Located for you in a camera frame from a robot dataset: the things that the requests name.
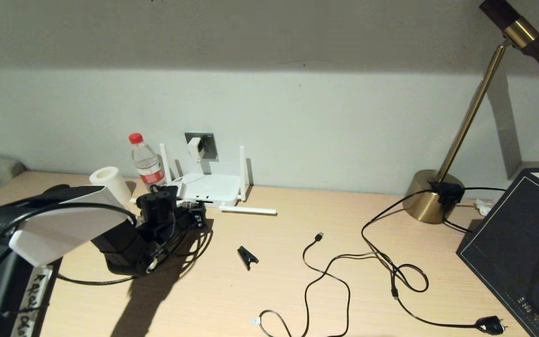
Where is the black square switch box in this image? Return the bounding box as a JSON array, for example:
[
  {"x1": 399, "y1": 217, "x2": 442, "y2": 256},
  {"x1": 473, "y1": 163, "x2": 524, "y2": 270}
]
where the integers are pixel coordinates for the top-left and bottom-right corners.
[{"x1": 429, "y1": 183, "x2": 465, "y2": 211}]

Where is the small black clip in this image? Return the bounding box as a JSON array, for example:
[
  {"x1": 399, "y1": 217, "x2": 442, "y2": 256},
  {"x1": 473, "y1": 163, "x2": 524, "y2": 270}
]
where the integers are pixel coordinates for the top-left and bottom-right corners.
[{"x1": 237, "y1": 246, "x2": 259, "y2": 271}]

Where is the white router with antennas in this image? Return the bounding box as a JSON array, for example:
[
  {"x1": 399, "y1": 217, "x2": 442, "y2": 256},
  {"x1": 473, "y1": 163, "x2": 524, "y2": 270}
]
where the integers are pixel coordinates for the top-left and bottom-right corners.
[{"x1": 159, "y1": 144, "x2": 278, "y2": 216}]

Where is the black USB cable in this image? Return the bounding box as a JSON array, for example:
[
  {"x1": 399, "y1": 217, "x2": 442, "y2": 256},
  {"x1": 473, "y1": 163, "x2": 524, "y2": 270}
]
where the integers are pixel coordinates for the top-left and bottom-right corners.
[{"x1": 302, "y1": 233, "x2": 400, "y2": 337}]

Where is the black left camera cable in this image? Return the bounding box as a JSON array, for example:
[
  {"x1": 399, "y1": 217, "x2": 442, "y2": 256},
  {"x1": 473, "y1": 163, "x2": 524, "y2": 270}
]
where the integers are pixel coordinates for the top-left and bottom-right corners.
[{"x1": 0, "y1": 201, "x2": 137, "y2": 286}]

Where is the small white connector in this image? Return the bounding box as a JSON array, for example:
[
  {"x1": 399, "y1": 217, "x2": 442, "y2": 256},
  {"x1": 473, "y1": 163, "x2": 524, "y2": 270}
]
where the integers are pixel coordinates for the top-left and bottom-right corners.
[{"x1": 474, "y1": 199, "x2": 495, "y2": 217}]

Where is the white toilet paper roll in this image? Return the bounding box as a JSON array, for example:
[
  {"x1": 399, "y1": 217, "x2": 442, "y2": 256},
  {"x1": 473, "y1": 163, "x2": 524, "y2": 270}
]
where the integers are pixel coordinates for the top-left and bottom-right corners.
[{"x1": 89, "y1": 167, "x2": 132, "y2": 209}]

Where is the black box with bag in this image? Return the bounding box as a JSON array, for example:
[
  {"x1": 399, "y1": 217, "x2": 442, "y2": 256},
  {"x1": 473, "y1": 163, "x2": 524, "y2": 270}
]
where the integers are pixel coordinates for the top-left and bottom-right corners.
[{"x1": 456, "y1": 161, "x2": 539, "y2": 337}]

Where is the grey wall socket plate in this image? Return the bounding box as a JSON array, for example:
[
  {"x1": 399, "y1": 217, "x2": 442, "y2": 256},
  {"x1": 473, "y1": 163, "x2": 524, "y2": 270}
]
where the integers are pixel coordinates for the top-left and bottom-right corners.
[{"x1": 184, "y1": 132, "x2": 219, "y2": 162}]

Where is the brass desk lamp dark shade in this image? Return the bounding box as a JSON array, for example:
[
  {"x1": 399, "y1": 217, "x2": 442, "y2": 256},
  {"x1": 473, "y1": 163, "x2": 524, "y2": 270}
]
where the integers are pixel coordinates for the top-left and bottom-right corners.
[{"x1": 401, "y1": 0, "x2": 539, "y2": 225}]

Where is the clear water bottle red cap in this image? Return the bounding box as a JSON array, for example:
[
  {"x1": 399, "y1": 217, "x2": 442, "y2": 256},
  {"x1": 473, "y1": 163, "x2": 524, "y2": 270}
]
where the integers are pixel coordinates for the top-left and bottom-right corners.
[{"x1": 128, "y1": 133, "x2": 166, "y2": 188}]

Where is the black cable with white tip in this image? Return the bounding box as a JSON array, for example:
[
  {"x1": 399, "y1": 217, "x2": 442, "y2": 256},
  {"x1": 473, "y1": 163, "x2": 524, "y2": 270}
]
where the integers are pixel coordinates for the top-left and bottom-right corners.
[{"x1": 251, "y1": 310, "x2": 293, "y2": 337}]

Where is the black ethernet cable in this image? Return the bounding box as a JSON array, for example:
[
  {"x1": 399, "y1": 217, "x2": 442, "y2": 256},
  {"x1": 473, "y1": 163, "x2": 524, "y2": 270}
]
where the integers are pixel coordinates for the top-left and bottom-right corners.
[{"x1": 57, "y1": 225, "x2": 214, "y2": 286}]

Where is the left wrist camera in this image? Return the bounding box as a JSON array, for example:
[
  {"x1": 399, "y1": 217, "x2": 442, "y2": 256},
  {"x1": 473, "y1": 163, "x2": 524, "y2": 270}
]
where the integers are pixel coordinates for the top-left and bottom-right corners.
[{"x1": 150, "y1": 184, "x2": 180, "y2": 200}]

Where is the black lamp power cord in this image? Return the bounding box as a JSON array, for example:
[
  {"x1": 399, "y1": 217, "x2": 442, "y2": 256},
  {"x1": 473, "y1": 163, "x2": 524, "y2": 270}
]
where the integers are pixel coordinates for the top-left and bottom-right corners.
[{"x1": 361, "y1": 187, "x2": 506, "y2": 336}]

